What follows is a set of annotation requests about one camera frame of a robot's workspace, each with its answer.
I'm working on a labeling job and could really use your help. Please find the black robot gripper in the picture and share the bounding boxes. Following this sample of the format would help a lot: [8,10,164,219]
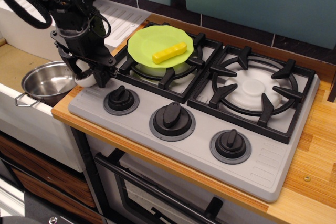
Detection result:
[50,26,116,88]

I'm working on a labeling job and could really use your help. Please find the white toy mushroom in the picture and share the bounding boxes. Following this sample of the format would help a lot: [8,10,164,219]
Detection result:
[75,59,97,87]

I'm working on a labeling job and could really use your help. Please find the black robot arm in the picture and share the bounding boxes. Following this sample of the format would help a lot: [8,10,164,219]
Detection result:
[4,0,116,88]

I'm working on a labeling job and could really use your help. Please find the stainless steel pot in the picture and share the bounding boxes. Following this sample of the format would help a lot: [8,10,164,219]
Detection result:
[15,61,76,107]

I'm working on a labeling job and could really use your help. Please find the lime green plate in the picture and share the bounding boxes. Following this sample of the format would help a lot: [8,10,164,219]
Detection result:
[127,25,194,68]

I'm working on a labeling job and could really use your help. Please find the white toy sink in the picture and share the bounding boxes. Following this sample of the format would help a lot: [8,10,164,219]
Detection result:
[0,0,152,174]

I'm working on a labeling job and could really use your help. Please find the black left stove knob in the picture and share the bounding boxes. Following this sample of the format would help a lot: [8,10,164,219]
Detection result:
[103,85,140,116]

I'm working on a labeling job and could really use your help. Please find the black stove knob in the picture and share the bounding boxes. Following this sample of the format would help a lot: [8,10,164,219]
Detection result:
[209,129,252,165]
[103,85,140,116]
[149,102,196,142]

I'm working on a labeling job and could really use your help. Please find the black left burner grate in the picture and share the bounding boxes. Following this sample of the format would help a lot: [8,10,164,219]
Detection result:
[115,22,223,103]

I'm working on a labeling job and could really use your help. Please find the white left burner cap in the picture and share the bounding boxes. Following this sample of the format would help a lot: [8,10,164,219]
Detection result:
[131,63,197,80]

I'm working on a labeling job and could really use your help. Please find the white burner cap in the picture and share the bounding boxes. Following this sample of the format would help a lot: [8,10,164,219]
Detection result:
[224,68,282,112]
[131,63,197,80]

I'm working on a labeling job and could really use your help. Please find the black middle stove knob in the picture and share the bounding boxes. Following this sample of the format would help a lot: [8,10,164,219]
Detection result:
[149,102,196,142]

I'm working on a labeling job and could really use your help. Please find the wooden drawer front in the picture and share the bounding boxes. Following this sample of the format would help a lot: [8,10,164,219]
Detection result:
[1,132,103,223]

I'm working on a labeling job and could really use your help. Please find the grey toy stovetop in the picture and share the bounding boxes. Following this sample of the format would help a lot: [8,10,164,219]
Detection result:
[67,22,321,204]

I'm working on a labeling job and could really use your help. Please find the black right stove knob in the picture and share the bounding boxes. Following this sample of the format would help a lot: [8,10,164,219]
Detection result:
[209,129,252,165]

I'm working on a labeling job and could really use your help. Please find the white right burner cap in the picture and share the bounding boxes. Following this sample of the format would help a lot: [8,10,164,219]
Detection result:
[224,68,282,112]

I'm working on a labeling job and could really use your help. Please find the black braided cable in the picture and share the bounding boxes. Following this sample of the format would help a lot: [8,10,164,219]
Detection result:
[0,0,53,29]

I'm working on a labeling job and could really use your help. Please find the black oven door handle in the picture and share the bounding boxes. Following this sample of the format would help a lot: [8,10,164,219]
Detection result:
[94,153,218,223]

